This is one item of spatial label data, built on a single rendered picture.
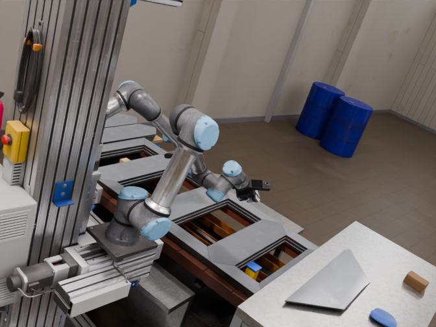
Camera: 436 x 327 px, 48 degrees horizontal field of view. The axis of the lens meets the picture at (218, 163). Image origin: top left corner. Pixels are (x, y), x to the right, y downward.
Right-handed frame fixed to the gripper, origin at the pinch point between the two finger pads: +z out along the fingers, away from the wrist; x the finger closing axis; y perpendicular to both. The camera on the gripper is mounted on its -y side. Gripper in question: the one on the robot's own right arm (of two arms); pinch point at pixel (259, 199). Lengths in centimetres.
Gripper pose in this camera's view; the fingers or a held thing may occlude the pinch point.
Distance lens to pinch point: 240.6
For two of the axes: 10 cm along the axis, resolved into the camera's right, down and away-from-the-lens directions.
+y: -9.3, 2.2, 3.1
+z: 3.7, 4.8, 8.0
